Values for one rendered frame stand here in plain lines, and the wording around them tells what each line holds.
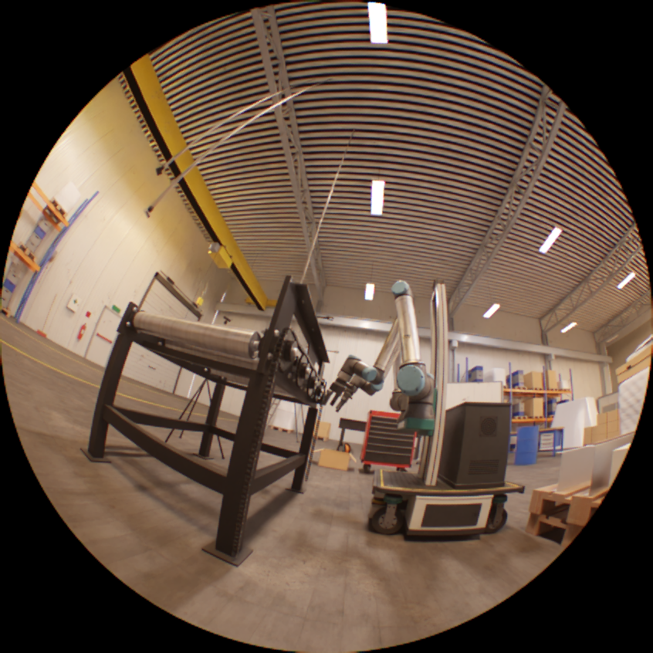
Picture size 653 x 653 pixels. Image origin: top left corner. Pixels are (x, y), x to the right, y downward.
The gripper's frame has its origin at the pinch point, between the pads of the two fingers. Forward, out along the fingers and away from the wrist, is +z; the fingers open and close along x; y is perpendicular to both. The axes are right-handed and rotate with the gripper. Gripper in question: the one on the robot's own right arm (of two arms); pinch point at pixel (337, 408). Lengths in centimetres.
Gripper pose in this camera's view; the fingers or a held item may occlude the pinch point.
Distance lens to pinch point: 185.3
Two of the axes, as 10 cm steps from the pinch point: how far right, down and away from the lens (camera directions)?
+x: 0.3, 5.2, 8.5
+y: 8.2, 4.8, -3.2
